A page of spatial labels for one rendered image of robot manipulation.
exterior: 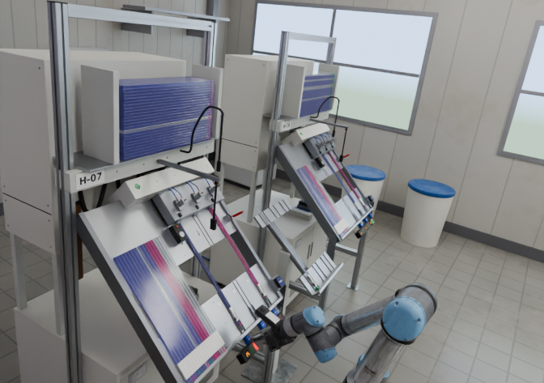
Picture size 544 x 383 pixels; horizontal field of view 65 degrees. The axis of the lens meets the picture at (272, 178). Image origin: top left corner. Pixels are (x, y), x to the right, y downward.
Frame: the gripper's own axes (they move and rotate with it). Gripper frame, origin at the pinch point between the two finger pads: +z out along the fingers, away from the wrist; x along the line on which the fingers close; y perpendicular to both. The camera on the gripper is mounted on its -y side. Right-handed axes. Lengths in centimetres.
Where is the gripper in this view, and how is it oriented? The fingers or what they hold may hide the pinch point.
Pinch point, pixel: (251, 338)
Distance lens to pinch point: 184.8
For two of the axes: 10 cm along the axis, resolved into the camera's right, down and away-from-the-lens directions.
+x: 4.9, -2.3, 8.4
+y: 5.3, 8.4, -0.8
